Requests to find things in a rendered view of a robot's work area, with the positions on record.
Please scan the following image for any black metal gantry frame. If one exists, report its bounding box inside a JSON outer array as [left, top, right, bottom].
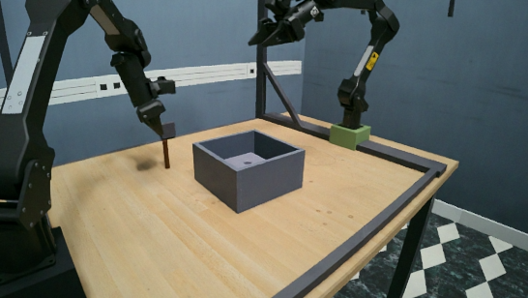
[[0, 0, 304, 127]]

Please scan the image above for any white flat plate with hole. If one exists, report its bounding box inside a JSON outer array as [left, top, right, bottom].
[[225, 152, 265, 168]]

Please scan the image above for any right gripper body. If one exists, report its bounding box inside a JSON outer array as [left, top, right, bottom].
[[123, 74, 165, 123]]

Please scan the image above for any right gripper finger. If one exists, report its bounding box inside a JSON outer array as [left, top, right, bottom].
[[143, 114, 163, 136]]

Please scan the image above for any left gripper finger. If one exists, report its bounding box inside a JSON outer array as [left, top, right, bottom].
[[248, 22, 270, 46], [262, 20, 295, 47]]

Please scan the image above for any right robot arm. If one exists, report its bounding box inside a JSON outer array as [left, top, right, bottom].
[[0, 0, 151, 286]]

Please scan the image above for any dark brown cylindrical peg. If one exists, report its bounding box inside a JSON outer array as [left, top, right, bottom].
[[162, 139, 170, 169]]

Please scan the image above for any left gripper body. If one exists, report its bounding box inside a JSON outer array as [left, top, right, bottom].
[[258, 6, 307, 42]]

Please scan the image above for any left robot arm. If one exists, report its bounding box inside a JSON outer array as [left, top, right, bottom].
[[264, 0, 399, 131]]

